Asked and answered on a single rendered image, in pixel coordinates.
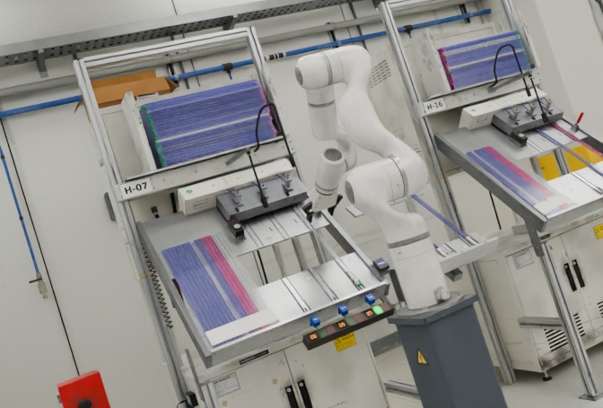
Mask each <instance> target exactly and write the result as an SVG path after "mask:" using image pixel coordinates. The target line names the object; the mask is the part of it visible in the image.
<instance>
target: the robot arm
mask: <svg viewBox="0 0 603 408"><path fill-rule="evenodd" d="M371 70H372V60H371V56H370V54H369V53H368V51H367V50H366V49H364V48H363V47H360V46H357V45H350V46H345V47H341V48H334V49H330V50H327V51H324V52H320V53H316V54H312V55H308V56H303V57H301V58H300V59H299V60H298V62H297V63H296V66H295V76H296V79H297V82H298V84H300V86H301V87H302V88H303V89H305V90H306V94H307V101H308V107H309V112H310V124H311V130H312V133H313V135H314V137H315V138H316V139H317V140H318V141H329V140H336V142H337V147H338V149H337V148H334V147H328V148H326V149H324V150H323V151H322V152H321V154H320V158H319V166H318V171H317V176H316V180H315V186H314V187H313V188H312V190H311V192H310V197H309V200H308V203H307V204H306V205H304V206H303V207H302V209H303V211H304V212H305V213H306V214H307V215H306V219H307V221H309V222H310V223H312V218H313V215H312V214H314V213H315V212H318V211H321V210H324V209H327V208H328V212H329V214H330V215H331V216H333V214H334V211H335V208H336V206H337V205H338V204H339V203H340V201H341V200H342V198H343V196H342V195H339V194H338V191H337V189H338V185H339V181H340V178H341V177H342V176H343V175H344V174H345V173H346V172H347V171H348V170H350V169H352V168H353V167H354V166H355V164H356V162H357V153H356V146H355V144H357V145H358V146H360V147H362V148H364V149H365V150H368V151H370V152H375V153H377V154H379V156H381V157H382V158H383V159H381V160H378V161H374V162H371V163H368V164H365V165H362V166H360V167H357V168H355V169H353V170H352V171H351V172H350V173H349V174H348V175H347V177H346V180H345V193H346V196H347V199H348V200H349V202H350V203H351V204H352V205H353V206H354V207H355V208H356V209H358V210H359V211H360V212H362V213H364V214H366V215H367V216H369V217H370V218H371V219H373V220H374V221H375V222H376V223H377V224H378V226H379V227H380V229H381V231H382V233H383V235H384V238H385V240H386V243H387V245H388V248H389V252H390V255H391V258H392V261H393V264H394V266H395V269H396V272H397V275H398V279H399V282H400V285H401V288H402V291H403V293H404V296H405V299H406V304H407V305H406V306H404V307H403V308H399V309H398V312H397V316H398V318H412V317H421V316H425V315H429V314H432V313H435V312H438V311H441V310H443V309H446V308H449V307H451V306H454V305H456V304H458V303H459V302H461V301H462V300H463V299H464V298H465V295H464V293H463V292H462V291H452V292H450V291H449V288H448V285H447V283H446V280H445V277H444V274H443V271H442V269H441V265H440V262H439V259H438V257H437V254H436V251H435V248H434V245H433V241H432V238H431V235H430V232H429V230H428V227H427V224H426V222H425V220H424V217H423V216H422V215H420V214H419V213H409V212H400V211H397V210H395V209H393V208H392V207H391V206H390V205H389V203H390V202H393V201H396V200H398V199H401V198H404V197H407V196H410V195H414V194H416V193H418V192H420V191H421V190H422V189H423V188H424V187H425V186H426V184H427V181H428V170H427V167H426V165H425V163H424V161H423V159H422V158H421V157H420V156H419V155H418V154H417V153H416V152H415V151H414V150H413V149H411V148H410V147H409V146H408V145H406V144H405V143H403V142H402V141H400V140H399V139H397V138H396V136H394V135H393V134H392V133H390V132H389V131H388V130H387V129H386V128H385V127H384V125H383V124H382V123H381V122H380V120H379V118H378V116H377V114H376V112H375V110H374V108H373V106H372V104H371V101H370V99H369V97H368V93H367V84H368V81H369V78H370V76H371ZM339 82H344V83H345V84H346V85H347V87H346V89H345V91H344V93H343V94H342V96H341V97H340V99H339V102H338V104H337V113H338V115H339V118H340V120H341V122H342V124H343V126H344V128H345V130H344V129H342V128H341V127H339V126H338V125H337V119H336V102H335V93H334V85H333V84H336V83H339ZM310 209H312V211H310Z"/></svg>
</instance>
